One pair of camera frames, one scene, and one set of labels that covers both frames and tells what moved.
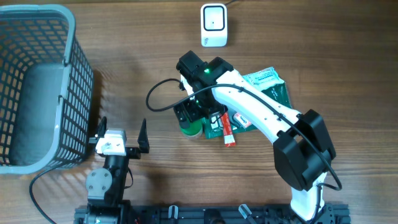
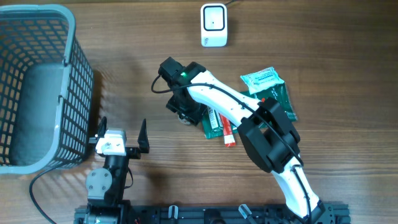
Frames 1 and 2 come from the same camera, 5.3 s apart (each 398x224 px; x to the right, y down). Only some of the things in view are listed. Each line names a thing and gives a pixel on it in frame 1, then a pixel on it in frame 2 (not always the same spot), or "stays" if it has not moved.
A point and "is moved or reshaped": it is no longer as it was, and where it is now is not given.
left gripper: (134, 153) stays
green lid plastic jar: (194, 130) is moved or reshaped
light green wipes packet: (263, 79) stays
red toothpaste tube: (229, 137) stays
